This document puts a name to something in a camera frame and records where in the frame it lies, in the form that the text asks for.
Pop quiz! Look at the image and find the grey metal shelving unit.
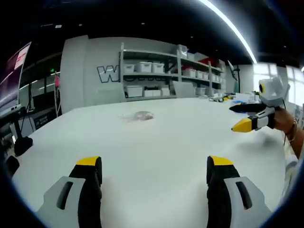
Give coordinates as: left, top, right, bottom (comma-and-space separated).
118, 42, 227, 99

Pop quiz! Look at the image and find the monitor screen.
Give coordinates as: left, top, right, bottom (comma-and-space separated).
0, 41, 32, 112

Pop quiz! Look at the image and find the clear resealable bag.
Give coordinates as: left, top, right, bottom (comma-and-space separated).
117, 110, 155, 123

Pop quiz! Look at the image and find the person's right hand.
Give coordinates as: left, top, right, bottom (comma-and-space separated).
273, 106, 296, 133

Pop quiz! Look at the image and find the clutter of tools on table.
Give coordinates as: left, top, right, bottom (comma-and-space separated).
208, 90, 262, 105

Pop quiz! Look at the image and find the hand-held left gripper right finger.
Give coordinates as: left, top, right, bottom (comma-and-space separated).
206, 155, 273, 228

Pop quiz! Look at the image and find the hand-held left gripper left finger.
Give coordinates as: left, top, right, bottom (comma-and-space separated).
36, 156, 103, 228

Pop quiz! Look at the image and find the white wall panel with lettering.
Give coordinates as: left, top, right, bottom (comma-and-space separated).
59, 35, 125, 112

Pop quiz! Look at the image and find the ceiling light strip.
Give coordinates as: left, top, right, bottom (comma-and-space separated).
198, 0, 258, 64

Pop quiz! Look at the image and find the wrist bracelet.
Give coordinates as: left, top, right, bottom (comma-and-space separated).
285, 117, 298, 143

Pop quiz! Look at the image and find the black monitor stand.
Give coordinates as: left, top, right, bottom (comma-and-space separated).
9, 106, 34, 157

